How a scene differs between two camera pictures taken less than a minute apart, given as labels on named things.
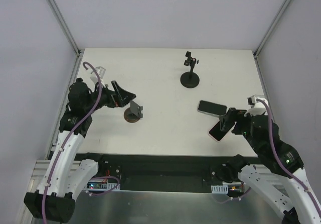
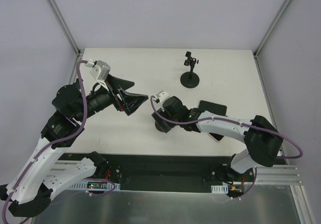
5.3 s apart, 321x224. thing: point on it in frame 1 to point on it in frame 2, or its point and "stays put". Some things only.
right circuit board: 228,187 stays put
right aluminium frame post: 276,19 stays put
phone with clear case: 212,108 stays put
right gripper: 237,121 to 160,125
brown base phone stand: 133,114 to 158,126
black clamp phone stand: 190,79 stays put
